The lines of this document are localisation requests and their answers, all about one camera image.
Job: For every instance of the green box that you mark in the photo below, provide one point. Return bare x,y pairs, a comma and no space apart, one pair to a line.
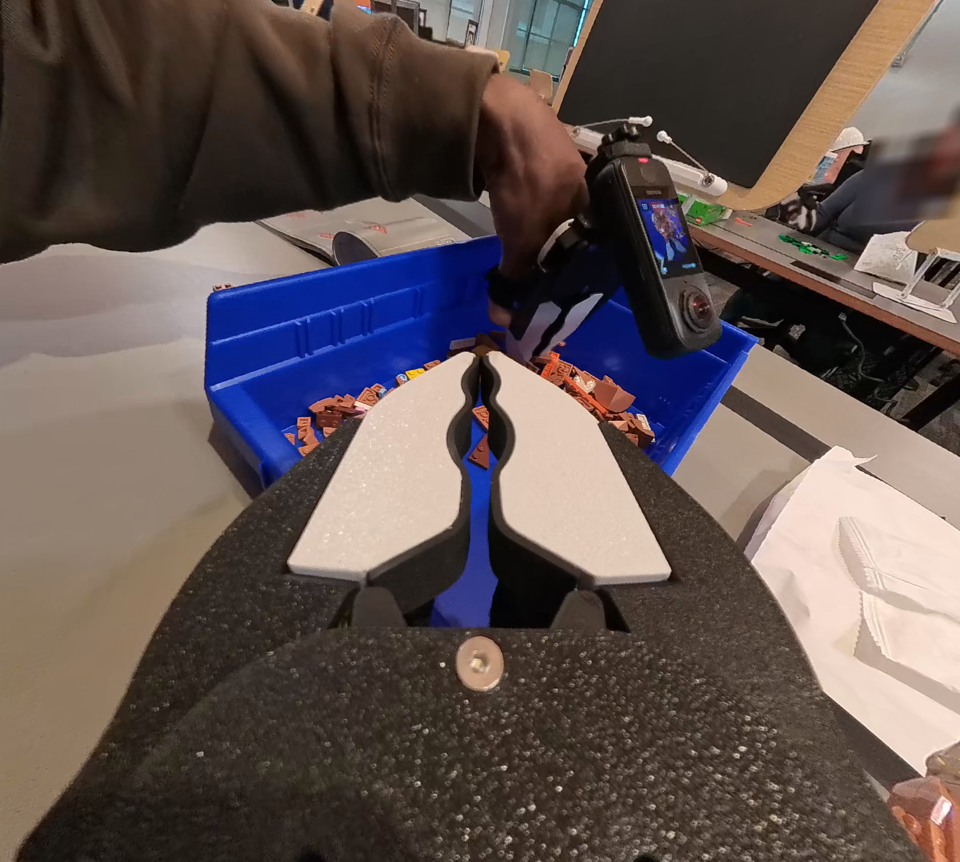
709,208

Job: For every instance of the open instruction booklet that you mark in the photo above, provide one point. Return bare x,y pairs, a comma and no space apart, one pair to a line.
405,232

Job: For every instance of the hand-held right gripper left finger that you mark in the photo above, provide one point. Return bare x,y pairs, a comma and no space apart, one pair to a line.
390,487

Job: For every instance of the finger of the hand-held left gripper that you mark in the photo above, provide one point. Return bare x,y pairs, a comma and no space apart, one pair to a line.
574,303
536,329

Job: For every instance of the white tube panel stand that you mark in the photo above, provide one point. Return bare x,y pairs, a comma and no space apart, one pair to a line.
694,172

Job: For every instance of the white instruction booklet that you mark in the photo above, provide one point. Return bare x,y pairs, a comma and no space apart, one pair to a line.
885,254

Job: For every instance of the white paper bags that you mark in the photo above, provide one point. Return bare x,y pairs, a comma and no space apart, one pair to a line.
862,577

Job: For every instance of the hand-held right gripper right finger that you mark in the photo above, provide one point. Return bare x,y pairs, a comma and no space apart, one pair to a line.
570,494

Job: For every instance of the green lego pieces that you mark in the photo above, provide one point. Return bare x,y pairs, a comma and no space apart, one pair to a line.
814,247

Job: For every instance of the clear acrylic stand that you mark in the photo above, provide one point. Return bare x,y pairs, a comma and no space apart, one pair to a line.
926,284

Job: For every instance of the pile of brown lego pieces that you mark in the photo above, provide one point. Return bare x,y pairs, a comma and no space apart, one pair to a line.
607,401

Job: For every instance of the black divider panel wooden edge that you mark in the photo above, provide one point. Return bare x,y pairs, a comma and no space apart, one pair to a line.
750,29

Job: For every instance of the person's left hand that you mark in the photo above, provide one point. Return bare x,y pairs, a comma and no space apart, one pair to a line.
532,164

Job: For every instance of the blue plastic bin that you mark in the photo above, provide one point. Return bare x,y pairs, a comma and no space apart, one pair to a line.
337,329

